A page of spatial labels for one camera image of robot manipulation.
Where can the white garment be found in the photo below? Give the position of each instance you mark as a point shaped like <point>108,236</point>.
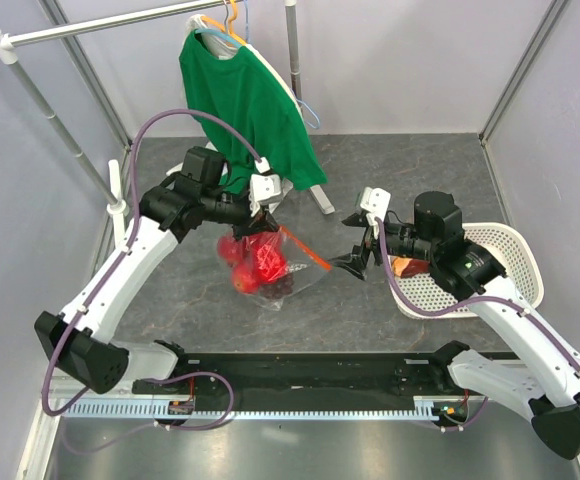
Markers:
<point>285,100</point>

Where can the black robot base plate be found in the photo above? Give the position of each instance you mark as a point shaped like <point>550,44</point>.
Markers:
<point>325,381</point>

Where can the dark red grape bunch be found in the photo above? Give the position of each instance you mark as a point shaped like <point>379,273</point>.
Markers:
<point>279,289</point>

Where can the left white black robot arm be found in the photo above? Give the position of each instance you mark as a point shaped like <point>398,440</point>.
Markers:
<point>78,340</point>

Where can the orange clothes hanger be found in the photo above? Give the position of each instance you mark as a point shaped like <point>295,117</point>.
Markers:
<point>225,30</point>

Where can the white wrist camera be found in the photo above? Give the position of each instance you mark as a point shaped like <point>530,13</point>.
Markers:
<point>374,203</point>
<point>265,187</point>

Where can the blue clothes hanger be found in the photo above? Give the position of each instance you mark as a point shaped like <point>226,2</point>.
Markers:
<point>224,51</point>

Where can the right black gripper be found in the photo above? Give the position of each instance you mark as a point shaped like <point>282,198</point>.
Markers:
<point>370,241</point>

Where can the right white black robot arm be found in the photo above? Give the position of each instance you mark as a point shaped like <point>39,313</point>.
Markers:
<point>548,397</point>

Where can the grey slotted cable duct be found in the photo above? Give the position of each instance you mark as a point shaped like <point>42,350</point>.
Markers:
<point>153,409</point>

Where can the clear orange zip top bag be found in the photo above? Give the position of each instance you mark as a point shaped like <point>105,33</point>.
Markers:
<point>304,265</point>

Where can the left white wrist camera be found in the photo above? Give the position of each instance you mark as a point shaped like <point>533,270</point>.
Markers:
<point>265,187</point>

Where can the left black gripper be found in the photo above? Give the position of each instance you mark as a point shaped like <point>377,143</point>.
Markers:
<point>262,221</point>

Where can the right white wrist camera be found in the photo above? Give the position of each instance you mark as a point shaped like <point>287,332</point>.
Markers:
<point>374,203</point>

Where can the silver clothes rack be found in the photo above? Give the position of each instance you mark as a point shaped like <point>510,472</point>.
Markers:
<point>111,190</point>

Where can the red apple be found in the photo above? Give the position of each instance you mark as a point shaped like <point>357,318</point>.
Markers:
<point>266,254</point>
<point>246,279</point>
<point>229,249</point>

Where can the green t-shirt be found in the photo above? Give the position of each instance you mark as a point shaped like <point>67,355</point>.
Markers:
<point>245,125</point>

